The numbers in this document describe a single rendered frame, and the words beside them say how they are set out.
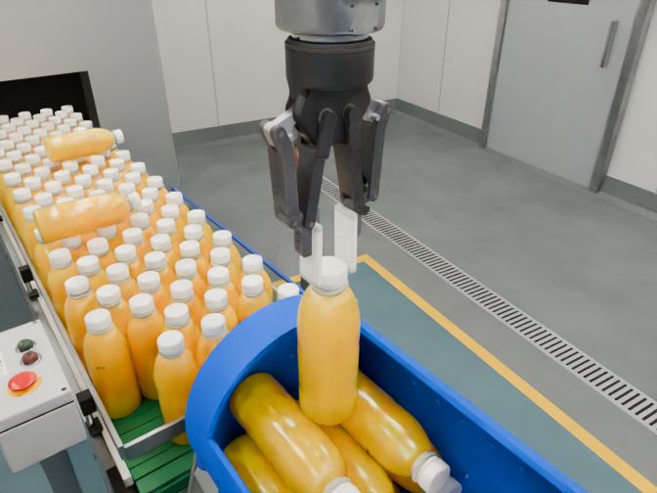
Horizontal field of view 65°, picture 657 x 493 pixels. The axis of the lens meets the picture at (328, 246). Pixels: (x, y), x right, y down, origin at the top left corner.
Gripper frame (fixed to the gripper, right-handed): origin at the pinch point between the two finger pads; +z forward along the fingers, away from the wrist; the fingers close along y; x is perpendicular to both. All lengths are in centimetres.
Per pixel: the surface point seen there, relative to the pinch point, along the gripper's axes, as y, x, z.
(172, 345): -10.0, 25.7, 26.2
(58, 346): -22, 65, 47
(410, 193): 241, 213, 139
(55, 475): -30, 34, 49
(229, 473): -14.3, -1.0, 23.4
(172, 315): -7.1, 32.7, 26.2
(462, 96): 377, 283, 101
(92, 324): -18, 39, 27
